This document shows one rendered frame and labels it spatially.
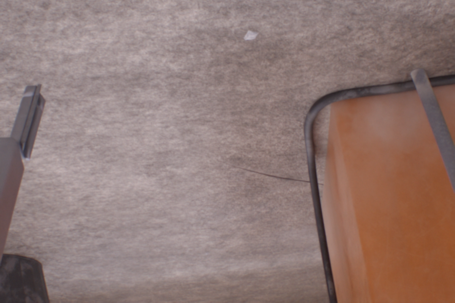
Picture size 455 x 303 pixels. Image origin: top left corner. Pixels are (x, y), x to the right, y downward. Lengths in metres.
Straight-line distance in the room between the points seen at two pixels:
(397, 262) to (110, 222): 0.68
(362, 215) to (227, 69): 0.28
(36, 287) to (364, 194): 0.89
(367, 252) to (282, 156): 0.32
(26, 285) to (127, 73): 0.82
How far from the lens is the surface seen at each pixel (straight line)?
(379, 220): 1.05
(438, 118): 1.03
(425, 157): 1.09
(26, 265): 1.71
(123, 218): 1.50
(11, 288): 1.66
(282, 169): 1.35
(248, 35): 0.91
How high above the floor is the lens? 0.48
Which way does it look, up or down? 24 degrees down
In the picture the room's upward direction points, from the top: 172 degrees clockwise
